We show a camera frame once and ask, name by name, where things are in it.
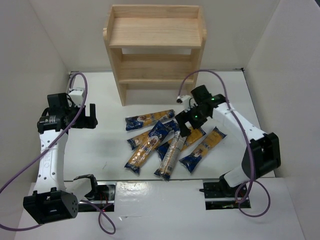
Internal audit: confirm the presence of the front left spaghetti bag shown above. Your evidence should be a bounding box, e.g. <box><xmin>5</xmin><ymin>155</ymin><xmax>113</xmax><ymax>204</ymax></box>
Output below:
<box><xmin>124</xmin><ymin>120</ymin><xmax>177</xmax><ymax>175</ymax></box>

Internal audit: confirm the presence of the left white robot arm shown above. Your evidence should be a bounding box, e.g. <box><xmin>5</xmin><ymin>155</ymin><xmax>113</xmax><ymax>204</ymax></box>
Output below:
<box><xmin>23</xmin><ymin>88</ymin><xmax>98</xmax><ymax>225</ymax></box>

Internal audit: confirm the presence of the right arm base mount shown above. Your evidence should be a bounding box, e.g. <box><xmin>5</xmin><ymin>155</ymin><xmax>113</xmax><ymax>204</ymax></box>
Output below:
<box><xmin>199</xmin><ymin>180</ymin><xmax>239</xmax><ymax>210</ymax></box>

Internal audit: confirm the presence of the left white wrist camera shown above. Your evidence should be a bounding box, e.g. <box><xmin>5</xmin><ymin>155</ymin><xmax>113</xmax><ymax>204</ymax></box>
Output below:
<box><xmin>67</xmin><ymin>87</ymin><xmax>85</xmax><ymax>108</ymax></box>

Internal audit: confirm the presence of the top spaghetti bag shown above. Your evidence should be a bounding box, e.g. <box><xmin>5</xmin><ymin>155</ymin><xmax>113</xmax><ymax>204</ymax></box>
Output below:
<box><xmin>125</xmin><ymin>109</ymin><xmax>175</xmax><ymax>131</ymax></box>

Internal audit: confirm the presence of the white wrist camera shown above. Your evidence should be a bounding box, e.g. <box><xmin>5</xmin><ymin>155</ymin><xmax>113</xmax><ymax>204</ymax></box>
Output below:
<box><xmin>176</xmin><ymin>95</ymin><xmax>193</xmax><ymax>112</ymax></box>
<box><xmin>67</xmin><ymin>87</ymin><xmax>85</xmax><ymax>108</ymax></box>

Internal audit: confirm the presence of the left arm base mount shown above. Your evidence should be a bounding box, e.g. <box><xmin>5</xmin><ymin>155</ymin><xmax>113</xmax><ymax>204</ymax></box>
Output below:
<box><xmin>65</xmin><ymin>181</ymin><xmax>116</xmax><ymax>213</ymax></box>

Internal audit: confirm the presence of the middle spaghetti bag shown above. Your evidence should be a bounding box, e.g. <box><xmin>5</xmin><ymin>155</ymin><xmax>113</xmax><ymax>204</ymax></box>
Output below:
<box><xmin>155</xmin><ymin>120</ymin><xmax>206</xmax><ymax>160</ymax></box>

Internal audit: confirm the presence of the far right spaghetti bag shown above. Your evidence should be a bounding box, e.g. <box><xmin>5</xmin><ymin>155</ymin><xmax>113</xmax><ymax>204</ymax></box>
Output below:
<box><xmin>179</xmin><ymin>127</ymin><xmax>227</xmax><ymax>173</ymax></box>

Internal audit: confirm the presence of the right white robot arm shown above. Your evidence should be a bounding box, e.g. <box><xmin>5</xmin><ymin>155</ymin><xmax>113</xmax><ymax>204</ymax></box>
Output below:
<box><xmin>175</xmin><ymin>85</ymin><xmax>281</xmax><ymax>190</ymax></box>

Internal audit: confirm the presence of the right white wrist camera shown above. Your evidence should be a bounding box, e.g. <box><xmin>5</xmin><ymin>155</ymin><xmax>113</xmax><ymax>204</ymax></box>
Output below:
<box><xmin>176</xmin><ymin>95</ymin><xmax>193</xmax><ymax>112</ymax></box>

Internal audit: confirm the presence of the wooden three-tier shelf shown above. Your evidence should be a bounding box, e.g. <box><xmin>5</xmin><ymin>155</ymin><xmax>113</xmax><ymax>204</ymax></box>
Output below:
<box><xmin>102</xmin><ymin>4</ymin><xmax>207</xmax><ymax>105</ymax></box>

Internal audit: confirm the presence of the clear back spaghetti bag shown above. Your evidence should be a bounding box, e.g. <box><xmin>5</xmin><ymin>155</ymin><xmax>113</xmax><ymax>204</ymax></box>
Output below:
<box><xmin>154</xmin><ymin>130</ymin><xmax>191</xmax><ymax>181</ymax></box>

